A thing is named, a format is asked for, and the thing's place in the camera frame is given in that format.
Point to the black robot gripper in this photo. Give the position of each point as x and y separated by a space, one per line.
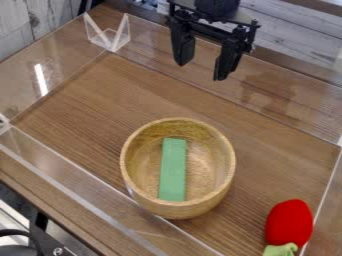
215 19

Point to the red plush strawberry toy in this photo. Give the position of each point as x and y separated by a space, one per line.
288 228

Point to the round wooden bowl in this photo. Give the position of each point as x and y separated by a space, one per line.
209 168

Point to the green rectangular block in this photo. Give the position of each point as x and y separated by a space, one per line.
172 170

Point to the clear acrylic front barrier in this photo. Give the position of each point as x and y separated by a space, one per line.
90 209

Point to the clear acrylic barrier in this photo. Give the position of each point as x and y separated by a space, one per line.
326 239
90 209

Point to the clear acrylic right barrier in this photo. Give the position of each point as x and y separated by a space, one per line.
326 239

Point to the clear acrylic corner bracket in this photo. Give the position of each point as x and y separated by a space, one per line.
109 39

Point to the black table frame bracket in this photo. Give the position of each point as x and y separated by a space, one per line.
49 245

